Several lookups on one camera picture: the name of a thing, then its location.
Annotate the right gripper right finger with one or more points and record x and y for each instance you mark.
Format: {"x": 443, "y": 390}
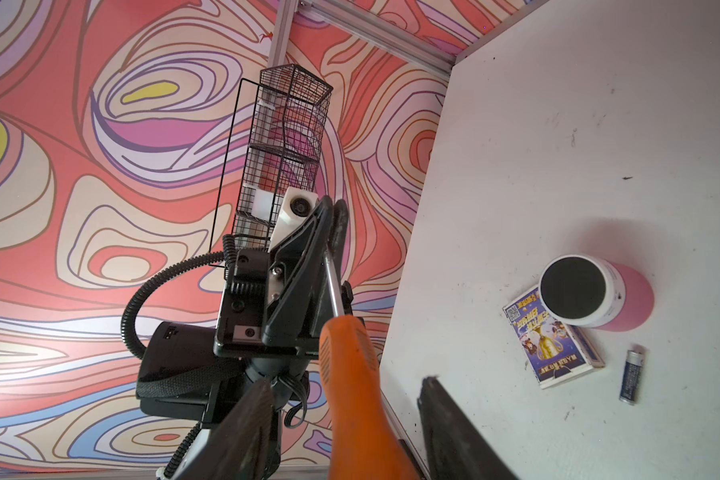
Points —
{"x": 454, "y": 447}

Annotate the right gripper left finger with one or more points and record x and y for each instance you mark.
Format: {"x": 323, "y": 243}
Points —
{"x": 237, "y": 448}

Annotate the purple card box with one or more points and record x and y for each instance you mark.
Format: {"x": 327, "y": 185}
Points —
{"x": 556, "y": 352}

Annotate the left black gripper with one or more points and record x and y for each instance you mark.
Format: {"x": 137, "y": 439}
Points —
{"x": 275, "y": 303}

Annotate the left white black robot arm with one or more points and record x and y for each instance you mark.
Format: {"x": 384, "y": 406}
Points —
{"x": 245, "y": 380}

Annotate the orange handled screwdriver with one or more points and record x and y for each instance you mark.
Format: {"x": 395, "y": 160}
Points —
{"x": 364, "y": 445}

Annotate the black wire basket on left wall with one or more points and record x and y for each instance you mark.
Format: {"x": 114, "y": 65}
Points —
{"x": 280, "y": 137}

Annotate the pink round speaker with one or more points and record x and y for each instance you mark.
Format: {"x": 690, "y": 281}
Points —
{"x": 590, "y": 292}

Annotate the AAA battery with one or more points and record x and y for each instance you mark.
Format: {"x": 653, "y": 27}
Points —
{"x": 630, "y": 381}

